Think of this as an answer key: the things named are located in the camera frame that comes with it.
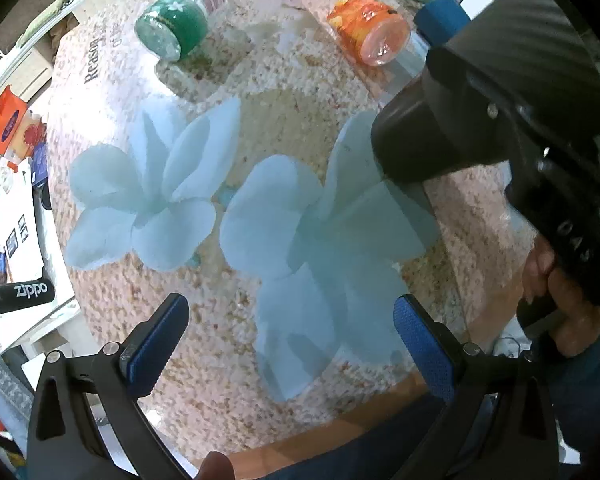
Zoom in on white printed box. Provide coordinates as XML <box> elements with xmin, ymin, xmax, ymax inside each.
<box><xmin>0</xmin><ymin>157</ymin><xmax>78</xmax><ymax>356</ymax></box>

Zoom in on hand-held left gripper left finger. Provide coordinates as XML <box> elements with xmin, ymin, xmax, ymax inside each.
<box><xmin>27</xmin><ymin>292</ymin><xmax>191</xmax><ymax>480</ymax></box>

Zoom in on orange packet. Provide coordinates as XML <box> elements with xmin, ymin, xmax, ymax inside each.
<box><xmin>0</xmin><ymin>85</ymin><xmax>30</xmax><ymax>157</ymax></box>

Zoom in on blue box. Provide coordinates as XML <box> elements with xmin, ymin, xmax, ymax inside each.
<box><xmin>30</xmin><ymin>141</ymin><xmax>50</xmax><ymax>188</ymax></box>

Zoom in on person's right hand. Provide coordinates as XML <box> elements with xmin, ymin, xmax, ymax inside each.
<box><xmin>522</xmin><ymin>235</ymin><xmax>600</xmax><ymax>358</ymax></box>

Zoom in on person's left hand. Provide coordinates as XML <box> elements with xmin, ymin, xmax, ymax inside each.
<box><xmin>196</xmin><ymin>451</ymin><xmax>237</xmax><ymax>480</ymax></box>

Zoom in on orange plastic cup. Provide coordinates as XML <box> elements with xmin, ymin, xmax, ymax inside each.
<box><xmin>327</xmin><ymin>0</ymin><xmax>412</xmax><ymax>68</ymax></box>

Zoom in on red flower printed box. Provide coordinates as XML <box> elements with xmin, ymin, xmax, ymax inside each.
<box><xmin>11</xmin><ymin>112</ymin><xmax>47</xmax><ymax>161</ymax></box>

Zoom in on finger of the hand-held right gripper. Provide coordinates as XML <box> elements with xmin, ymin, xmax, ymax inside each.
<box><xmin>413</xmin><ymin>0</ymin><xmax>473</xmax><ymax>50</ymax></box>

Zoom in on green lidded jar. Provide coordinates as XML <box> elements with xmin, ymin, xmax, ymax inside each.
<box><xmin>134</xmin><ymin>0</ymin><xmax>229</xmax><ymax>62</ymax></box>

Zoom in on black cylinder case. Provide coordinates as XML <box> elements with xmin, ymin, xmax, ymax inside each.
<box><xmin>0</xmin><ymin>277</ymin><xmax>55</xmax><ymax>317</ymax></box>

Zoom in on person's blue trousers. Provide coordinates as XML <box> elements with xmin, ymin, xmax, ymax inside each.
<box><xmin>267</xmin><ymin>390</ymin><xmax>496</xmax><ymax>480</ymax></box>

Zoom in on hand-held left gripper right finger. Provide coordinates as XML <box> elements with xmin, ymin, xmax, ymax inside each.
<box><xmin>394</xmin><ymin>294</ymin><xmax>561</xmax><ymax>480</ymax></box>

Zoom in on flower printed tablecloth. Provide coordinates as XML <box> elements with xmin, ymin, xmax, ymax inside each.
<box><xmin>45</xmin><ymin>0</ymin><xmax>546</xmax><ymax>466</ymax></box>

